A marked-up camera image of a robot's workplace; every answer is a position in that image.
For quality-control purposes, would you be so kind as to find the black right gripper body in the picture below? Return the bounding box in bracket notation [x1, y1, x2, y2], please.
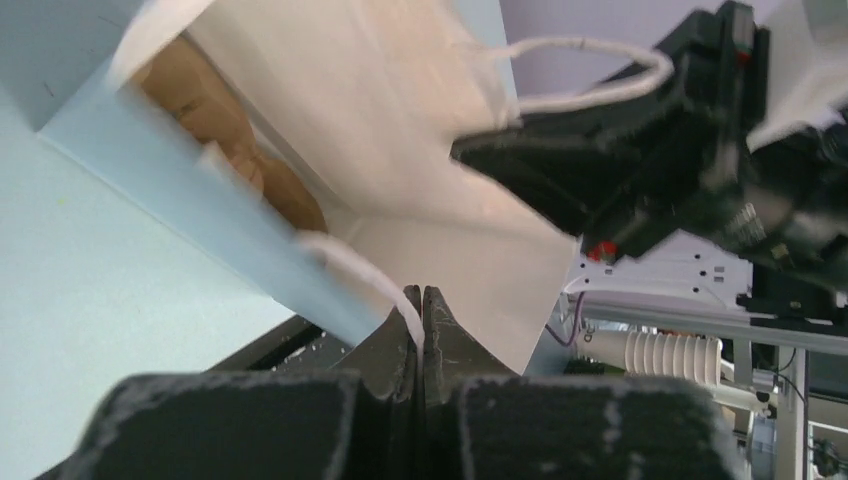
[688, 125, 847, 292]

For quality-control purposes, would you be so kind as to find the white paper bag with handles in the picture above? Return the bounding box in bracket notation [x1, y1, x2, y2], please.
[108, 1, 673, 372]

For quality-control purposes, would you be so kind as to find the brown cardboard cup carrier tray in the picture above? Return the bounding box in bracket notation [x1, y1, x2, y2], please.
[132, 36, 328, 233]

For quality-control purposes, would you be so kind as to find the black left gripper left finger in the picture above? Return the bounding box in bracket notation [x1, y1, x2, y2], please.
[46, 310, 421, 479]

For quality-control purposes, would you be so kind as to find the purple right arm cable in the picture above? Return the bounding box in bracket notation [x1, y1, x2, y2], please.
[544, 291, 588, 349]

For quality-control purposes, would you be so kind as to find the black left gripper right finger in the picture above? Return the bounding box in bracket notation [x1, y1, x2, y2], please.
[422, 286, 746, 479]

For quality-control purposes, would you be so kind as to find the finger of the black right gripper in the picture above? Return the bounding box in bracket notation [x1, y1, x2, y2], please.
[450, 1, 769, 262]

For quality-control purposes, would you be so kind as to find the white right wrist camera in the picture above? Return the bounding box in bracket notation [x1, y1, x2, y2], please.
[747, 1, 847, 149]

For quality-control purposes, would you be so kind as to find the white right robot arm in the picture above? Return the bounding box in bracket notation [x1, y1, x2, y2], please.
[451, 1, 847, 318]

